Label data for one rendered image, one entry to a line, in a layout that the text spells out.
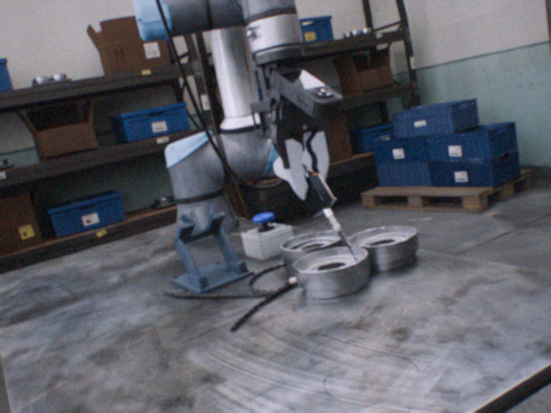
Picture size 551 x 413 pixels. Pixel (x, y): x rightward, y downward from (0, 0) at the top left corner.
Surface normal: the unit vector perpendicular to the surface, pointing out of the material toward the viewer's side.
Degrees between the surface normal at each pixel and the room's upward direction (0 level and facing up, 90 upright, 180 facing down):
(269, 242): 90
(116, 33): 91
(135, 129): 90
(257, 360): 0
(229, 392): 0
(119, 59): 91
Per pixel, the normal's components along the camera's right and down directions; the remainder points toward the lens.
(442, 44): -0.85, 0.26
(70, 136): 0.46, -0.06
